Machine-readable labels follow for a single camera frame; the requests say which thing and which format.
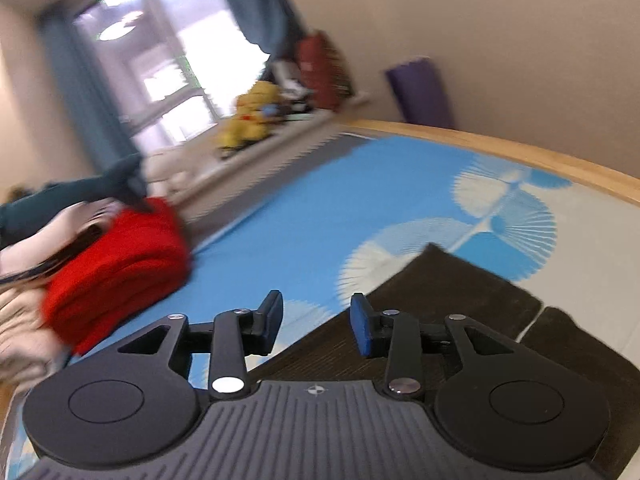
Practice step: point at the panda plush toy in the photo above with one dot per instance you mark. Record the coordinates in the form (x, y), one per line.
(290, 85)

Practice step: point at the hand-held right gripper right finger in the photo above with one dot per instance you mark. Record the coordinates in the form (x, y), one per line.
(360, 325)

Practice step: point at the dark star-print folded blanket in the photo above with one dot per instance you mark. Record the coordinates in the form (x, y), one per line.
(60, 247)

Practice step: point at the red folded blanket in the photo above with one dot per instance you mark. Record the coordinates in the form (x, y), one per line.
(125, 265)

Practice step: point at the cream fuzzy folded blanket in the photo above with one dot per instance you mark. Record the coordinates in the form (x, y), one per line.
(22, 330)

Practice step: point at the teal curtain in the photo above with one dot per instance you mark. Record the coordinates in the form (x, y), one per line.
(255, 0)
(92, 90)

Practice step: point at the yellow bear plush toy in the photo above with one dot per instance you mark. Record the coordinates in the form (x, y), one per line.
(242, 132)
(260, 100)

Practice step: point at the teal star plush cushion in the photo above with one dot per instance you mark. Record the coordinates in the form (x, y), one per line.
(65, 195)

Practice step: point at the white window sill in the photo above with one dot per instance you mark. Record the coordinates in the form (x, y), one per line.
(280, 145)

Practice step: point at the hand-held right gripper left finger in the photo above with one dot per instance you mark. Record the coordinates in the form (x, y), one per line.
(274, 316)

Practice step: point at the purple box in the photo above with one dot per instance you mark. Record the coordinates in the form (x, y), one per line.
(422, 92)

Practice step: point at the red cushion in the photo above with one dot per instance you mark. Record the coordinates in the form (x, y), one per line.
(320, 70)

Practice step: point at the window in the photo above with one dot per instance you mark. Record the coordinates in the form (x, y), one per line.
(170, 45)

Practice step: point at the blue printed bed sheet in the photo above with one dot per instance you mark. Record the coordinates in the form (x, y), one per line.
(300, 220)

